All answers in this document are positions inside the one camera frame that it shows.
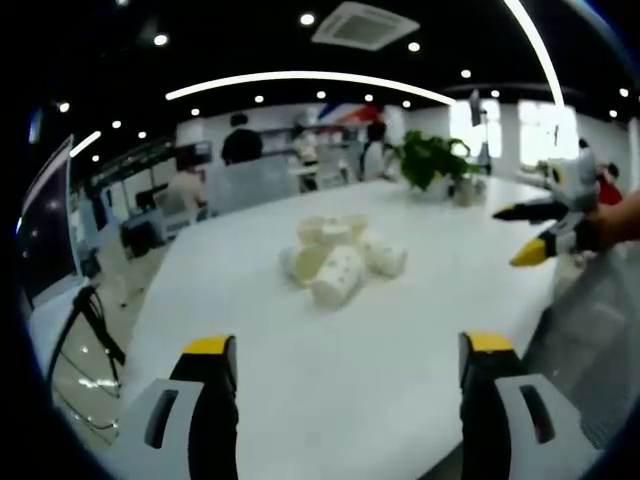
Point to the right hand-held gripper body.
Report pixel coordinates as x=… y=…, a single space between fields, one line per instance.
x=580 y=185

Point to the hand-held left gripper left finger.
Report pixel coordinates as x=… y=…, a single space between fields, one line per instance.
x=175 y=440

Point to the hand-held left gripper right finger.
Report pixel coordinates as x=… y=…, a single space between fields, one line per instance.
x=505 y=430

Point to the pile of white paper cups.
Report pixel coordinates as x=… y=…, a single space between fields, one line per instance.
x=340 y=265

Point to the small beige cup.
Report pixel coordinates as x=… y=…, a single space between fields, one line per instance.
x=465 y=195

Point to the person's right hand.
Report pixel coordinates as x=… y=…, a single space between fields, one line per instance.
x=617 y=222

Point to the green potted plant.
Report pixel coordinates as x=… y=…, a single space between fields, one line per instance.
x=430 y=157

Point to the curved ceiling light strip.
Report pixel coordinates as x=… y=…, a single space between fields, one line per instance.
x=310 y=80
x=542 y=50

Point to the white side desk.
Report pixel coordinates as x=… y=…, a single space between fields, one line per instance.
x=50 y=325

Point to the white table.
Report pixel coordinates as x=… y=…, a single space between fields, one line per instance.
x=350 y=360

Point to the black office chair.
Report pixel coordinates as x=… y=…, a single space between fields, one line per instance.
x=142 y=239

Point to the dark computer monitor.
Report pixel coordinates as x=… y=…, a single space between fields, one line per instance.
x=47 y=225

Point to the ceiling air conditioner vent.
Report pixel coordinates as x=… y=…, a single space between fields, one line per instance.
x=365 y=25

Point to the grey desk partition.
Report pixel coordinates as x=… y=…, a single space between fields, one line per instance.
x=250 y=182

